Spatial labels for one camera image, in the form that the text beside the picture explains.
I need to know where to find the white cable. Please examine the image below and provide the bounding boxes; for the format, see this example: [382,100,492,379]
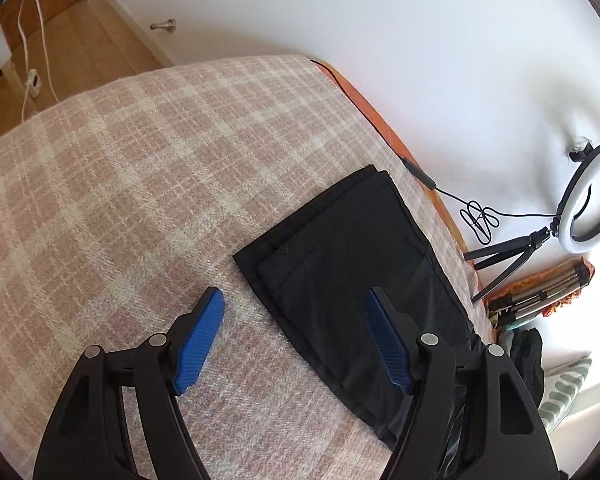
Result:
[16,0,62,120]

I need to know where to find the dark cloth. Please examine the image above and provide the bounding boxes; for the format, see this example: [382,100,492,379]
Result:
[509,327,547,408]

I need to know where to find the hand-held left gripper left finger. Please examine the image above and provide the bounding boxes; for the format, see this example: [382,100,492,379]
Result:
[32,287,225,480]

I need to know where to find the green patterned pillow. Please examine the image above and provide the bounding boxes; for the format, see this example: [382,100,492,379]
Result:
[537,352,594,433]

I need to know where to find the folded silver tripod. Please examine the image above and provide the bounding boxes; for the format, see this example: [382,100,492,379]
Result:
[489,264,592,328]

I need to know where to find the orange bed sheet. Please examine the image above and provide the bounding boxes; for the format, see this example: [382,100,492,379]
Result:
[316,61,470,253]

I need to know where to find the pink plaid blanket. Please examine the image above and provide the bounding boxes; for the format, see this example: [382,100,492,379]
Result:
[0,54,491,480]

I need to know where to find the orange patterned cloth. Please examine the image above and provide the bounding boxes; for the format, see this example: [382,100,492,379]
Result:
[485,257,597,331]

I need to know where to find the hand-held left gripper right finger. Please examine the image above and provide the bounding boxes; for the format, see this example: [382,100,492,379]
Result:
[364,287,564,480]

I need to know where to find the black cable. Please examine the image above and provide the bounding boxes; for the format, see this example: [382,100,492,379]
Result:
[310,59,556,247]

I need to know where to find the black pants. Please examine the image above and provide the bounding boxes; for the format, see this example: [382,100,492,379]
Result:
[232,164,485,480]

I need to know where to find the ring light on tripod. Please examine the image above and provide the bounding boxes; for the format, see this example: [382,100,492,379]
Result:
[462,141,600,305]

